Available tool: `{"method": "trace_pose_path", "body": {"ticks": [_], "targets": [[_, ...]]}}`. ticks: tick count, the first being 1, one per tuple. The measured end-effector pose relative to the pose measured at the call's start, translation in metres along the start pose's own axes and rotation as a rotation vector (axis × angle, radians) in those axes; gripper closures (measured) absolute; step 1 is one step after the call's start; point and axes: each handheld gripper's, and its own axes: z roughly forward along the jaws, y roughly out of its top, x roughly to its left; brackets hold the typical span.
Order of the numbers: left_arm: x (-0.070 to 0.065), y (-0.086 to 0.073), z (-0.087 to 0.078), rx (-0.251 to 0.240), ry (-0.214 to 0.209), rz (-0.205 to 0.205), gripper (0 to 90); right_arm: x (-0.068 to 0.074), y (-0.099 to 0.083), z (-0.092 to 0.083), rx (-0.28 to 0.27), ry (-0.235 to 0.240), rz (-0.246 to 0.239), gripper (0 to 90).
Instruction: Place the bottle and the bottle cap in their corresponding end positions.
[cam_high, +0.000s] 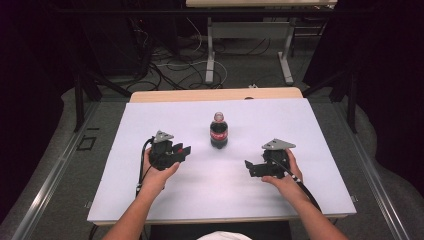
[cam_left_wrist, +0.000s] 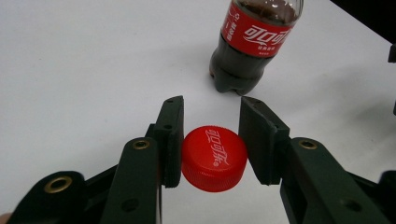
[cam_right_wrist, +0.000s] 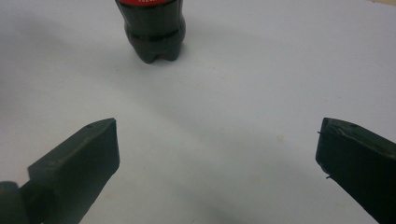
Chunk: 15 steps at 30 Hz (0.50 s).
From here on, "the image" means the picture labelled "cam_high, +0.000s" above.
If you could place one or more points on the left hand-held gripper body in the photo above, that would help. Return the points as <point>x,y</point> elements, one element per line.
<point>160,155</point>

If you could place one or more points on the white metal frame table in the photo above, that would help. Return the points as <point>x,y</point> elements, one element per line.
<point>248,31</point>

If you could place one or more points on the white table board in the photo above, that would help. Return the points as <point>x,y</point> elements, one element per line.
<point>216,186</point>

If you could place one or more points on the person's right hand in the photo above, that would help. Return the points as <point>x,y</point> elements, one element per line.
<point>288,185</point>

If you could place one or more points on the black metal stand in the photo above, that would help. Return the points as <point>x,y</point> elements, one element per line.
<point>83,96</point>
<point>346,93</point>

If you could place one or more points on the wooden table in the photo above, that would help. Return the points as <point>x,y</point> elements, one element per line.
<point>200,95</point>

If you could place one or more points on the dark equipment cabinet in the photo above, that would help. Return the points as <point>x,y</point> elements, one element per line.
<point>113,43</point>

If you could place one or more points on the person's left hand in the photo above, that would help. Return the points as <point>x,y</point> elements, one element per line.
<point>155,178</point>

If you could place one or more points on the cola bottle with red label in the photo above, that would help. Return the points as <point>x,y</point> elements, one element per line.
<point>219,135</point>

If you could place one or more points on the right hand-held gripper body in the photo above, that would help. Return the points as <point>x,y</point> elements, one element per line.
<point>275,161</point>

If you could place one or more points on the person's white clothing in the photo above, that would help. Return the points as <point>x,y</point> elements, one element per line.
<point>224,236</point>

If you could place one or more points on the metal floor rail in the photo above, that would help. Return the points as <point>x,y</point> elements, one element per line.
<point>50,180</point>
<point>373,180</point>

